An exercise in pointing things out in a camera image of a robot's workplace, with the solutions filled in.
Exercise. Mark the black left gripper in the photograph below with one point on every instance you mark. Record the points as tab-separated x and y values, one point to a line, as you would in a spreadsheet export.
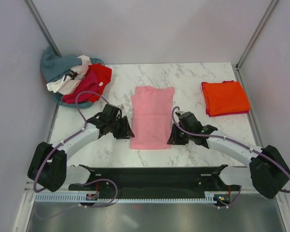
126	132

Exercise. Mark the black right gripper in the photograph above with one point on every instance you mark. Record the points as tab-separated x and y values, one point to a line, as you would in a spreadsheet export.
173	138

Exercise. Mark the pink t-shirt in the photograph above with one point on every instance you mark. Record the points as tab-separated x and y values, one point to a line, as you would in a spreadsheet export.
151	121

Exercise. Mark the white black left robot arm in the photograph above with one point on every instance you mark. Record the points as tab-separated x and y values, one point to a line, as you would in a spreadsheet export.
48	168

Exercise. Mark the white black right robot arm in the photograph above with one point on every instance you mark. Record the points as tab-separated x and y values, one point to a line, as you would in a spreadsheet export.
263	168

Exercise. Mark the crimson t-shirt in pile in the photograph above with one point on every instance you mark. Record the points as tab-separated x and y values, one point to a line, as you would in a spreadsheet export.
82	90

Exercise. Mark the red t-shirt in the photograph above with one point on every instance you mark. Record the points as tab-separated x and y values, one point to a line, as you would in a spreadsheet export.
99	77

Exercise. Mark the folded magenta t-shirt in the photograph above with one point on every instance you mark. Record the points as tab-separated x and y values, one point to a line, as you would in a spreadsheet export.
207	111

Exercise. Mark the white t-shirt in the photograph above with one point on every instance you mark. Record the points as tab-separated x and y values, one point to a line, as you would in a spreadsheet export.
69	82

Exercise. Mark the teal blue t-shirt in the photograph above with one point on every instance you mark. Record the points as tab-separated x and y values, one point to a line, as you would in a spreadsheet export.
54	67

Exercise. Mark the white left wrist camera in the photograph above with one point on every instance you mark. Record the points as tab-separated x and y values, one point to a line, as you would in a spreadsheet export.
121	107

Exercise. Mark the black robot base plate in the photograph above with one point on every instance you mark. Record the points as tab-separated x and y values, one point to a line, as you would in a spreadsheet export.
155	182

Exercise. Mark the white slotted cable duct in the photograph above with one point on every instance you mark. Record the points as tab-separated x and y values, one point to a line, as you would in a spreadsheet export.
95	198

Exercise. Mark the left aluminium table rail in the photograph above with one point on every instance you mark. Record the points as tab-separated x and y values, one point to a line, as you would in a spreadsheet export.
51	125

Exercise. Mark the aluminium table rail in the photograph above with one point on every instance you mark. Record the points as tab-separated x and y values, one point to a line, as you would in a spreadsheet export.
251	116
51	125

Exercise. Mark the right aluminium table rail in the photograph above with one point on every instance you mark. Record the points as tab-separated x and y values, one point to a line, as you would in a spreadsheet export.
251	116

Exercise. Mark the left aluminium frame post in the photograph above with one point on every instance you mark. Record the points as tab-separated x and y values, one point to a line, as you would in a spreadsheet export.
42	26

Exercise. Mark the aluminium frame post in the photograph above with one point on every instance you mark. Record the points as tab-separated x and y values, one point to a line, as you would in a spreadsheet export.
257	32
42	26

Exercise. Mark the right aluminium frame post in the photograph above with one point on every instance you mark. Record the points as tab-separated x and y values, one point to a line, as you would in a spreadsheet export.
257	32

